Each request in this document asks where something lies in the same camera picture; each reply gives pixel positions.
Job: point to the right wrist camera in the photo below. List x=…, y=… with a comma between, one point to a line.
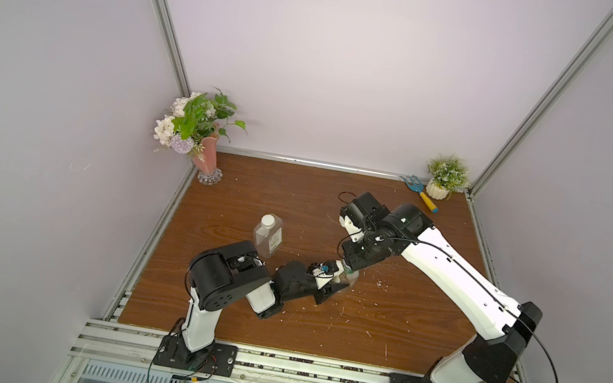
x=354, y=232

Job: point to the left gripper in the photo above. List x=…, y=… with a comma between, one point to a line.
x=325, y=293

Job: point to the pink vase with flowers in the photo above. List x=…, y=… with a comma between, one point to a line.
x=193, y=125

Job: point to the white bottle cap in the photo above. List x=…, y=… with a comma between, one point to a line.
x=268, y=221

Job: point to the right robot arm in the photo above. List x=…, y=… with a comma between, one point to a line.
x=503, y=326

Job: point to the blue yellow garden trowel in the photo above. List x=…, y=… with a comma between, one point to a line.
x=415, y=185

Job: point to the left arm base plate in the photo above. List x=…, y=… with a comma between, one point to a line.
x=194, y=355

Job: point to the aluminium front rail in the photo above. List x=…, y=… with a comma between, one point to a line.
x=138, y=346

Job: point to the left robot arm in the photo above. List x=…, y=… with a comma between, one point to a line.
x=220, y=277

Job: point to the small potted green plant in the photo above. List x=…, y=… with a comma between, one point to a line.
x=449, y=174

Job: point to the tall clear labelled bottle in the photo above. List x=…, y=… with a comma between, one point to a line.
x=346, y=279

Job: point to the square clear plastic bottle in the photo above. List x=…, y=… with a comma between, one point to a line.
x=268, y=241

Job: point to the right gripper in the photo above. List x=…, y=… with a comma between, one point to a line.
x=359, y=257

